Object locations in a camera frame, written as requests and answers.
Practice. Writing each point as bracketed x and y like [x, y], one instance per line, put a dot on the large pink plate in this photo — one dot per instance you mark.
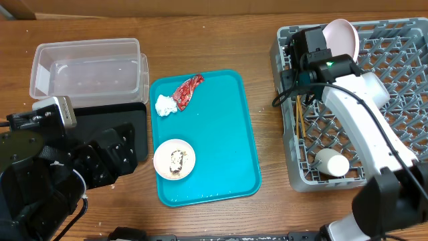
[342, 38]

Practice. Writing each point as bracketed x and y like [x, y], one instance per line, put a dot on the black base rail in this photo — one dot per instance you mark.
[122, 233]

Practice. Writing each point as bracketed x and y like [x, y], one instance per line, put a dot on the wooden chopstick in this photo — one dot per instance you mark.
[297, 118]
[302, 119]

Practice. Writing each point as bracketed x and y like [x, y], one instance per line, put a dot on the small pink plate with food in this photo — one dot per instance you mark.
[174, 159]

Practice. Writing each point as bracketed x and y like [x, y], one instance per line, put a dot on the white tissue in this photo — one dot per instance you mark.
[165, 105]

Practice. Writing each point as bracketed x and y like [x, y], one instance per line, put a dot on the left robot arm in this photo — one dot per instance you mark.
[41, 185]

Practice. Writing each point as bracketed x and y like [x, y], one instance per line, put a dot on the clear plastic bin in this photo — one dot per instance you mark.
[91, 72]

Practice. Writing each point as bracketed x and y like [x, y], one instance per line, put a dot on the teal tray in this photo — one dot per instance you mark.
[217, 125]

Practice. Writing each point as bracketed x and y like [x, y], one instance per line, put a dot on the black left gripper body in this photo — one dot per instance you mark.
[93, 166]

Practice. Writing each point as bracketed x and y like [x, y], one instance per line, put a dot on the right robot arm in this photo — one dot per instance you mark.
[395, 195]

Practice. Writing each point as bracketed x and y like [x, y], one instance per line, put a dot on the grey dish rack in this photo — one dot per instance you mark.
[396, 51]

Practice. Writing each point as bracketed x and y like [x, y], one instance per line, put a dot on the black bin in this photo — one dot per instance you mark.
[91, 121]

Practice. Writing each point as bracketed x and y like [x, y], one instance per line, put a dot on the red snack wrapper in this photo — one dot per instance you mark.
[183, 94]

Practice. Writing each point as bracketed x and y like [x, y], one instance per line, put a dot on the white cup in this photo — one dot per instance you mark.
[331, 162]

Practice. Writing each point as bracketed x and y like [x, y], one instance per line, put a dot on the white bowl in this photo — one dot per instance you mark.
[376, 89]

